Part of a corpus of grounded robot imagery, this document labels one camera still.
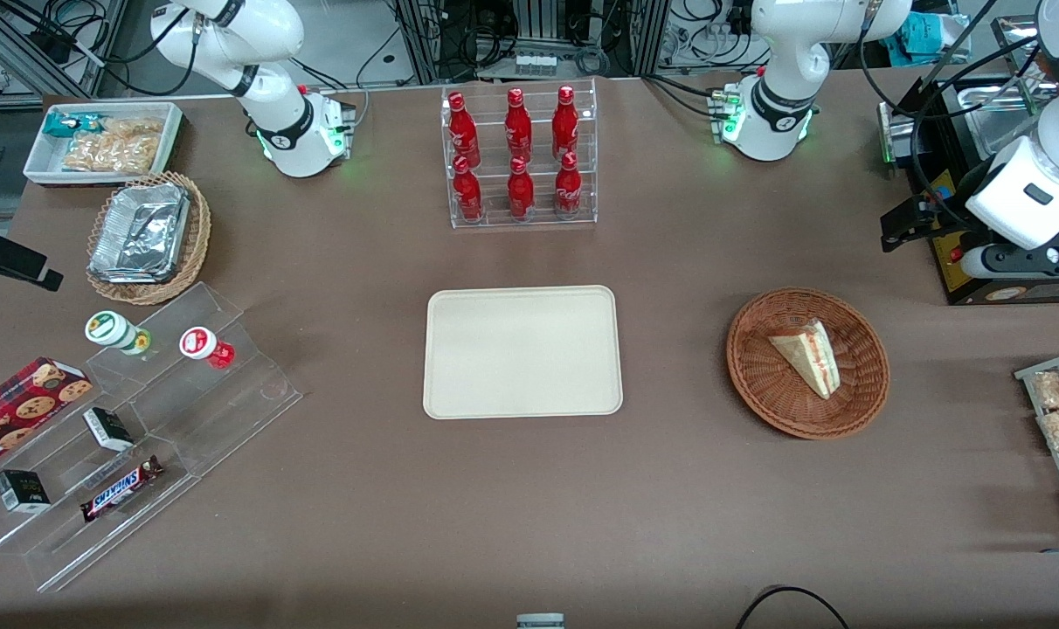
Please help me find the green-capped small bottle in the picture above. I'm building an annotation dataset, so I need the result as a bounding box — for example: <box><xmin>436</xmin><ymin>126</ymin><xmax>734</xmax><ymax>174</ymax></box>
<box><xmin>85</xmin><ymin>311</ymin><xmax>154</xmax><ymax>357</ymax></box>

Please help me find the black device on mount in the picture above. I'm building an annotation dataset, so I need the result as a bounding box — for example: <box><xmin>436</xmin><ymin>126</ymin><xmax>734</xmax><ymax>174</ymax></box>
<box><xmin>0</xmin><ymin>231</ymin><xmax>65</xmax><ymax>293</ymax></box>

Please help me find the small black box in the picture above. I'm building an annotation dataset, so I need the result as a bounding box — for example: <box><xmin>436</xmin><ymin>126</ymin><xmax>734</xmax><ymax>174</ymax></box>
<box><xmin>82</xmin><ymin>407</ymin><xmax>135</xmax><ymax>453</ymax></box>
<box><xmin>0</xmin><ymin>469</ymin><xmax>52</xmax><ymax>514</ymax></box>

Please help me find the white rectangular snack bin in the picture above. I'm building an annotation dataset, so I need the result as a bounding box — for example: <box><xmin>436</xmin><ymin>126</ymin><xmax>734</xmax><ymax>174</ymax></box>
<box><xmin>23</xmin><ymin>102</ymin><xmax>186</xmax><ymax>187</ymax></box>

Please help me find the black cable loop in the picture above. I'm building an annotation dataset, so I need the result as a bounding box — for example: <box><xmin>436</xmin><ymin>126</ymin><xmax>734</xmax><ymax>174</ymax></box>
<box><xmin>736</xmin><ymin>584</ymin><xmax>850</xmax><ymax>629</ymax></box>

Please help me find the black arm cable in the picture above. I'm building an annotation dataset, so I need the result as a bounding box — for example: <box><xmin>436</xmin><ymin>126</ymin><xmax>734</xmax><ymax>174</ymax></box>
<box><xmin>858</xmin><ymin>0</ymin><xmax>1048</xmax><ymax>230</ymax></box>

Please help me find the clear acrylic bottle rack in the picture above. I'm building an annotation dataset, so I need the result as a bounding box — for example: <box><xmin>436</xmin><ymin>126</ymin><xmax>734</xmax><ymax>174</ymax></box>
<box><xmin>442</xmin><ymin>79</ymin><xmax>599</xmax><ymax>230</ymax></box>

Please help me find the triangle sandwich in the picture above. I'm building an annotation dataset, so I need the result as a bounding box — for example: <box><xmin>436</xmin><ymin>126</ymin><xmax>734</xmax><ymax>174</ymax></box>
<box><xmin>767</xmin><ymin>319</ymin><xmax>841</xmax><ymax>400</ymax></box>

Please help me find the round brown wicker basket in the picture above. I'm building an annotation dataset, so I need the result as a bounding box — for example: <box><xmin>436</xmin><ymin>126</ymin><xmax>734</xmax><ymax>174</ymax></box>
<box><xmin>726</xmin><ymin>287</ymin><xmax>890</xmax><ymax>439</ymax></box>

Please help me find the red cola bottle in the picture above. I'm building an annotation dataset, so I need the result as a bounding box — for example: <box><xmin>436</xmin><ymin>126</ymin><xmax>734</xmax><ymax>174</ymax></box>
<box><xmin>553</xmin><ymin>152</ymin><xmax>584</xmax><ymax>217</ymax></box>
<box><xmin>506</xmin><ymin>157</ymin><xmax>536</xmax><ymax>220</ymax></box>
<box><xmin>447</xmin><ymin>92</ymin><xmax>482</xmax><ymax>169</ymax></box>
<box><xmin>552</xmin><ymin>86</ymin><xmax>580</xmax><ymax>161</ymax></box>
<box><xmin>504</xmin><ymin>88</ymin><xmax>534</xmax><ymax>164</ymax></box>
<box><xmin>452</xmin><ymin>156</ymin><xmax>485</xmax><ymax>223</ymax></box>

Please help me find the cream plastic tray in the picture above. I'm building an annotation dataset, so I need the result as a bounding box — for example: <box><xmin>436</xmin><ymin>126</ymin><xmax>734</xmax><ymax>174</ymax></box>
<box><xmin>423</xmin><ymin>286</ymin><xmax>624</xmax><ymax>420</ymax></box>

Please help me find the teal snack packet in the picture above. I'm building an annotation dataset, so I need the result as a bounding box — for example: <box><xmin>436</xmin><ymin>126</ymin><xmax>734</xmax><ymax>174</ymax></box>
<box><xmin>42</xmin><ymin>111</ymin><xmax>104</xmax><ymax>140</ymax></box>

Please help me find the red-capped small bottle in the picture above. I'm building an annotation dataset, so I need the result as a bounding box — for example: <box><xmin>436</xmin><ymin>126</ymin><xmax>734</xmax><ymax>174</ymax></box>
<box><xmin>179</xmin><ymin>326</ymin><xmax>237</xmax><ymax>370</ymax></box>

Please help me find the snickers chocolate bar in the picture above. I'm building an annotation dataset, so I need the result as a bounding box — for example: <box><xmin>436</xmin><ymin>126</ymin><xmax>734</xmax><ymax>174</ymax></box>
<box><xmin>80</xmin><ymin>455</ymin><xmax>165</xmax><ymax>523</ymax></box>

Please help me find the teal plastic bag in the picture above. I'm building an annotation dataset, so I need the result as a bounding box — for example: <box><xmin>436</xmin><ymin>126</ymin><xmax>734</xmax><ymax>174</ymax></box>
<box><xmin>879</xmin><ymin>12</ymin><xmax>960</xmax><ymax>67</ymax></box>

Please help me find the clear rice cracker bag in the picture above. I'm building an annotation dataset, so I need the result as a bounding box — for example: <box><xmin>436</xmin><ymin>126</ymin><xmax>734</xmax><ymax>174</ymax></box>
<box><xmin>61</xmin><ymin>131</ymin><xmax>160</xmax><ymax>174</ymax></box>
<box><xmin>101</xmin><ymin>116</ymin><xmax>165</xmax><ymax>142</ymax></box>

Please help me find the grey wire rack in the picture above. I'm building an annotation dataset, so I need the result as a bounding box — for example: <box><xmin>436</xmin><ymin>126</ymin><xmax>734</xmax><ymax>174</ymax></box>
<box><xmin>1014</xmin><ymin>349</ymin><xmax>1059</xmax><ymax>553</ymax></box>

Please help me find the red cookie box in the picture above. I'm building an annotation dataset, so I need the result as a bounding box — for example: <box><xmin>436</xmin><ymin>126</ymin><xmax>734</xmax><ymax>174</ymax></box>
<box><xmin>0</xmin><ymin>356</ymin><xmax>94</xmax><ymax>480</ymax></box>

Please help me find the clear acrylic step stand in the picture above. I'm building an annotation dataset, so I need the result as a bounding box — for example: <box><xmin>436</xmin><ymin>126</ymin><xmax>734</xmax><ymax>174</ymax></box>
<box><xmin>0</xmin><ymin>281</ymin><xmax>304</xmax><ymax>594</ymax></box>

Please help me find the silver foil container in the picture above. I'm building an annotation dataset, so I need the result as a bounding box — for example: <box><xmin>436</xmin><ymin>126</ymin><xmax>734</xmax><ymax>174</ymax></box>
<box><xmin>88</xmin><ymin>182</ymin><xmax>190</xmax><ymax>285</ymax></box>

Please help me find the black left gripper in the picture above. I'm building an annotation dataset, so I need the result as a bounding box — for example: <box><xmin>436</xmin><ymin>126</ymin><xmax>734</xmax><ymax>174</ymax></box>
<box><xmin>880</xmin><ymin>192</ymin><xmax>972</xmax><ymax>255</ymax></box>

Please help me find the oval light wicker basket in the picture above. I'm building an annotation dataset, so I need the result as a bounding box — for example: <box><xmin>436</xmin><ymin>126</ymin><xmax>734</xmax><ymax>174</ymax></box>
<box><xmin>86</xmin><ymin>171</ymin><xmax>213</xmax><ymax>306</ymax></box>

